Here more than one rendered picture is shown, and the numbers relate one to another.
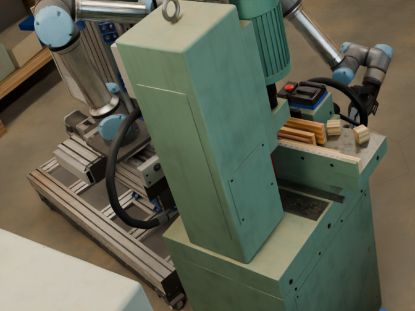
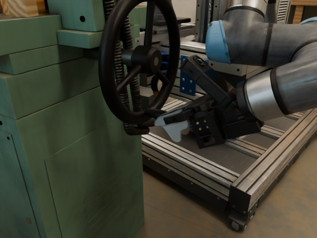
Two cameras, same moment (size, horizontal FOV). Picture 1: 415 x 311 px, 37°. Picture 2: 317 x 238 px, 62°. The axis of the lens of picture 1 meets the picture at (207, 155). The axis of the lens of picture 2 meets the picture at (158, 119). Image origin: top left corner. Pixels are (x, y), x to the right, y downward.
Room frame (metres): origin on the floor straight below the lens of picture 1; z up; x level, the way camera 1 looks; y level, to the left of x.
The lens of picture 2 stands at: (1.68, -1.04, 0.95)
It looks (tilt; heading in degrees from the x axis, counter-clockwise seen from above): 26 degrees down; 75
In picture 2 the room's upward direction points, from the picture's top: straight up
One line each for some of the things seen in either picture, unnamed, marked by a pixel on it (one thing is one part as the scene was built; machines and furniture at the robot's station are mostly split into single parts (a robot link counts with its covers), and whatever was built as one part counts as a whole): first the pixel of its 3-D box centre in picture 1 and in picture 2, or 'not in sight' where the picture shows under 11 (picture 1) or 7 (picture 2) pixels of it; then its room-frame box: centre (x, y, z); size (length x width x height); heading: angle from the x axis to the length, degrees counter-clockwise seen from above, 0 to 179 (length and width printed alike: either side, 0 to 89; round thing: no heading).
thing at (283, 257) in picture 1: (267, 204); (22, 58); (1.48, -0.14, 0.76); 0.57 x 0.45 x 0.09; 133
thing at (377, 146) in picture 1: (296, 136); (69, 24); (1.65, -0.31, 0.87); 0.61 x 0.30 x 0.06; 43
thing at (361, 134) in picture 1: (361, 134); not in sight; (1.49, -0.48, 0.92); 0.04 x 0.03 x 0.04; 100
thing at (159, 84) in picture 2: not in sight; (157, 85); (1.90, -0.21, 0.65); 0.06 x 0.04 x 0.08; 43
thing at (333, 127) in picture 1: (333, 127); (22, 7); (1.57, -0.42, 0.92); 0.04 x 0.04 x 0.03; 68
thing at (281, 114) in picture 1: (268, 120); not in sight; (1.56, -0.21, 1.03); 0.14 x 0.07 x 0.09; 133
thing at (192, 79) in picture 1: (210, 139); not in sight; (1.37, -0.02, 1.16); 0.22 x 0.22 x 0.72; 43
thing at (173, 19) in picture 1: (171, 10); not in sight; (1.37, -0.02, 1.55); 0.06 x 0.02 x 0.07; 133
